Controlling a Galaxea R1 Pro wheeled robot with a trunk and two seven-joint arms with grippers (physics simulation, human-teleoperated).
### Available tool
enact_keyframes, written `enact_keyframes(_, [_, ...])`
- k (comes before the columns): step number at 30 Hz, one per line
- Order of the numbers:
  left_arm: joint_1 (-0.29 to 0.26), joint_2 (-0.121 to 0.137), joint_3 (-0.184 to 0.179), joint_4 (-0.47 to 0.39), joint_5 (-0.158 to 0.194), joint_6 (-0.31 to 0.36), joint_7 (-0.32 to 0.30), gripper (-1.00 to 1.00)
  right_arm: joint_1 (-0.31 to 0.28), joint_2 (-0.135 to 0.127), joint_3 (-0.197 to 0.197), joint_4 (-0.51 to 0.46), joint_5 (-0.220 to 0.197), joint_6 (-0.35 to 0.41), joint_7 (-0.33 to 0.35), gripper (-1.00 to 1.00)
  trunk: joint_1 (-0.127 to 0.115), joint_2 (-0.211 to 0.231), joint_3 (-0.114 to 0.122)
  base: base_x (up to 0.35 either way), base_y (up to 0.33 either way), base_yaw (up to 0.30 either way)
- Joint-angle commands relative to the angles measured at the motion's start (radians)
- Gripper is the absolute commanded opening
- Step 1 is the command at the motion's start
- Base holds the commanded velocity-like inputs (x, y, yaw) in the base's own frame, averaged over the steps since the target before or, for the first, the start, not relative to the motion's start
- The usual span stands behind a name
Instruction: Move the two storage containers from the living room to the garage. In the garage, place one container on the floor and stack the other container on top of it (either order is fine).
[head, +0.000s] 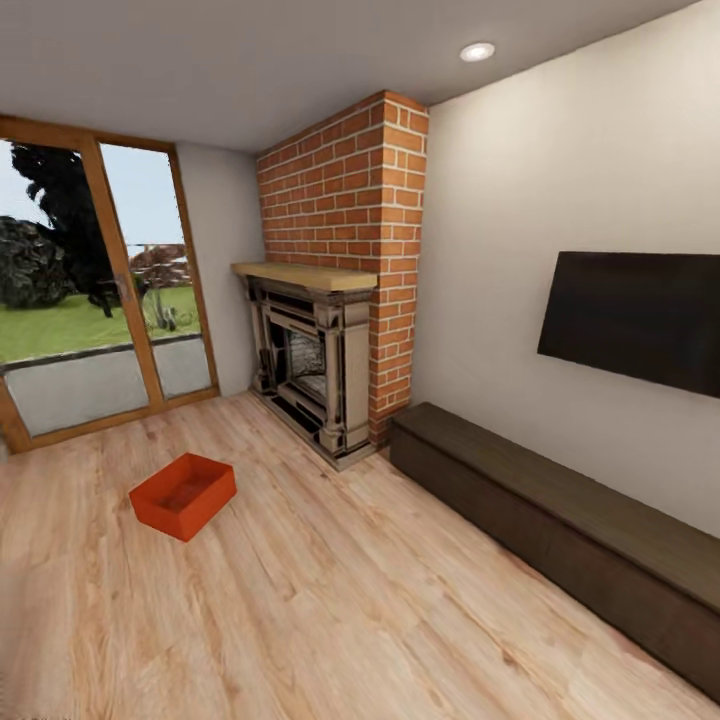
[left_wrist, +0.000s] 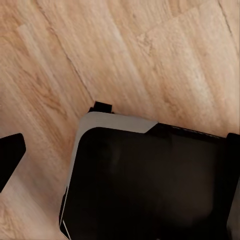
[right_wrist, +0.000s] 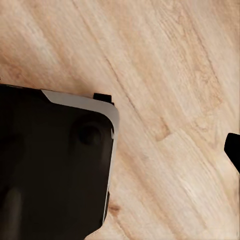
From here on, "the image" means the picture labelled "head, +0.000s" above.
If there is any storage box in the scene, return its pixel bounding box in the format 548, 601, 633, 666
129, 453, 237, 543

